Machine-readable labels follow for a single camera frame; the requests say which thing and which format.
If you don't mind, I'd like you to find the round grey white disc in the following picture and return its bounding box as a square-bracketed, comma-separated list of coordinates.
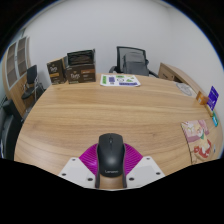
[175, 82, 198, 98]

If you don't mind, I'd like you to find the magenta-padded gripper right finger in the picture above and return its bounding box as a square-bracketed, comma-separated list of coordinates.
[121, 143, 166, 189]

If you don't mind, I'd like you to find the purple packet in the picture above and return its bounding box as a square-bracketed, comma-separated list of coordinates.
[206, 85, 220, 112]

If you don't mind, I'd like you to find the grey backpack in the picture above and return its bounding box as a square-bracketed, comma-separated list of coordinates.
[121, 52, 150, 77]

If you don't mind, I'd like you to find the white printed sheet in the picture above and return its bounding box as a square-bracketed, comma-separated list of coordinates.
[100, 73, 141, 88]

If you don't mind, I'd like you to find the cartoon print mouse pad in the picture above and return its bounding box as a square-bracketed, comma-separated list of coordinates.
[180, 119, 216, 165]

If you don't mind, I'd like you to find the flat tan box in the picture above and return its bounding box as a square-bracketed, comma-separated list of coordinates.
[204, 103, 214, 118]

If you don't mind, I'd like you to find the black visitor chair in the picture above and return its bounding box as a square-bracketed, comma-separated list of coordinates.
[20, 64, 46, 108]

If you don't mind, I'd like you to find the large open brown carton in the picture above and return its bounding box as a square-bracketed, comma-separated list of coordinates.
[64, 49, 97, 85]

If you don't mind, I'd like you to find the wooden shelf cabinet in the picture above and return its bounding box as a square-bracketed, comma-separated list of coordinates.
[1, 35, 33, 118]

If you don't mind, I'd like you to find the black computer mouse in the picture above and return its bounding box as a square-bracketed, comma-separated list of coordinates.
[95, 132, 127, 178]

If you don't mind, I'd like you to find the small orange box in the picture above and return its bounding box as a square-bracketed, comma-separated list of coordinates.
[195, 90, 210, 106]

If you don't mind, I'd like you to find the black mesh office chair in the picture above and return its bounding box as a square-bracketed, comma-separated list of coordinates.
[108, 45, 159, 78]

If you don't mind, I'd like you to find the small brown carton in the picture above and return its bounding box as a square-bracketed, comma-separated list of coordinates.
[46, 57, 68, 86]

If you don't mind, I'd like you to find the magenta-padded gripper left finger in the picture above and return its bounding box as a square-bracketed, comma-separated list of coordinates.
[57, 143, 101, 190]

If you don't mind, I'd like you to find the green and blue small pack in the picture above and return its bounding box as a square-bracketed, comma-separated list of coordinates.
[211, 111, 220, 128]

